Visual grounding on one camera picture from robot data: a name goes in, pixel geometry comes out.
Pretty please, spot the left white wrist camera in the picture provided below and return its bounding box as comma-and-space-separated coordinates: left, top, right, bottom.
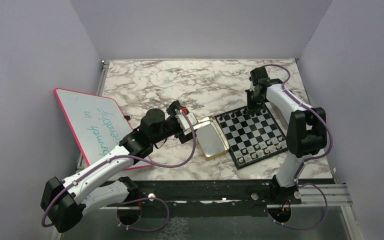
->
175, 108, 198, 136

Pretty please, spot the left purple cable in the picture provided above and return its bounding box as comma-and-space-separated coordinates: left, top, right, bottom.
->
41, 112, 198, 233

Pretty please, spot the gold metal tin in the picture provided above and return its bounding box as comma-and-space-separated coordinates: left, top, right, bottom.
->
194, 116, 230, 161

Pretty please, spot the red framed whiteboard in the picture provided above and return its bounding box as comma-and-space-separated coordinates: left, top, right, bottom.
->
54, 88, 133, 166

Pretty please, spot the black table front rail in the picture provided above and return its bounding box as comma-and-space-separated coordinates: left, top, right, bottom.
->
72, 178, 335, 220

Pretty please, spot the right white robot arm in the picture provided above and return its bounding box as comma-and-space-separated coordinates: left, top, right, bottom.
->
245, 66, 328, 204

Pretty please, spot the white box of black pieces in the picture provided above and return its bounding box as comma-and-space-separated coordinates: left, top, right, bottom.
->
269, 102, 289, 123

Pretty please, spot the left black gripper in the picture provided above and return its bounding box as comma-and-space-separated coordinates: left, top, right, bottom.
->
151, 101, 198, 145

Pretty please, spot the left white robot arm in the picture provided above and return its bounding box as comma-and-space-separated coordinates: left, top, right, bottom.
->
40, 100, 198, 233

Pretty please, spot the black white chessboard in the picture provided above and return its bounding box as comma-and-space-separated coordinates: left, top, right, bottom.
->
214, 106, 288, 170

